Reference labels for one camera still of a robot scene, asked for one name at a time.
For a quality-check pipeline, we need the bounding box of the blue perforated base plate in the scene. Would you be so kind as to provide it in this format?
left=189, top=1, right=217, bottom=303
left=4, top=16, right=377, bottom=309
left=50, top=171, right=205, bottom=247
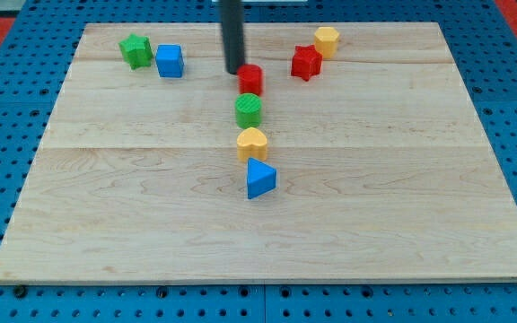
left=0, top=0, right=517, bottom=322

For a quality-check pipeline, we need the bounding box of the yellow hexagon block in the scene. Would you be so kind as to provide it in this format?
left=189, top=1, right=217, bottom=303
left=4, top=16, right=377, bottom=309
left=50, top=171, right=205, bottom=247
left=314, top=26, right=340, bottom=59

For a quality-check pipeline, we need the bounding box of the red cylinder block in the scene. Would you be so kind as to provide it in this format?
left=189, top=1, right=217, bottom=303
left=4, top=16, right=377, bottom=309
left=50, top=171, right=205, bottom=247
left=237, top=64, right=263, bottom=96

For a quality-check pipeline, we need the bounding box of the yellow heart block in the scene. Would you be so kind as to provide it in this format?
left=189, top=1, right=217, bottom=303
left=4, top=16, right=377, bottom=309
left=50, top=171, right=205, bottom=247
left=236, top=127, right=268, bottom=162

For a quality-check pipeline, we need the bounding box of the blue cube block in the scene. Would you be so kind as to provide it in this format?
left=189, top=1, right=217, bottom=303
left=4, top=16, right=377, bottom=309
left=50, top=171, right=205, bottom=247
left=155, top=44, right=184, bottom=78

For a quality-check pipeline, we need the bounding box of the green star block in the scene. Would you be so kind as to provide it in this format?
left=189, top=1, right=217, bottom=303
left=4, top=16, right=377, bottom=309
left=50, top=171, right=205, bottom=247
left=118, top=33, right=153, bottom=70

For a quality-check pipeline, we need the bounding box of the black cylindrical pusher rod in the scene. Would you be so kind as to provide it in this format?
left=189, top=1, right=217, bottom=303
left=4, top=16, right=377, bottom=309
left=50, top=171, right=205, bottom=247
left=218, top=0, right=246, bottom=74

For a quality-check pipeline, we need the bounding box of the light wooden board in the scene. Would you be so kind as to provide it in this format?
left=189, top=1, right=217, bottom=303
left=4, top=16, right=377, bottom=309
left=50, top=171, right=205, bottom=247
left=0, top=22, right=517, bottom=285

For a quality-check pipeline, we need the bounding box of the blue triangle block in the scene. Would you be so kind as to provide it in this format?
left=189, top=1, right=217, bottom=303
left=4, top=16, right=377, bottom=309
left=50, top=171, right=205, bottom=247
left=246, top=158, right=277, bottom=199

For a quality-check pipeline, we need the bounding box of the red star block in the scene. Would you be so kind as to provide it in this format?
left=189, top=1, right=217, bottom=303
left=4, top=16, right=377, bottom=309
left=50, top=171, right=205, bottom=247
left=291, top=45, right=322, bottom=82

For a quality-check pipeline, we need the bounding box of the green cylinder block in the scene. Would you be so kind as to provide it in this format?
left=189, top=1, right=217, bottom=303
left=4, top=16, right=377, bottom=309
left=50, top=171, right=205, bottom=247
left=235, top=93, right=262, bottom=129

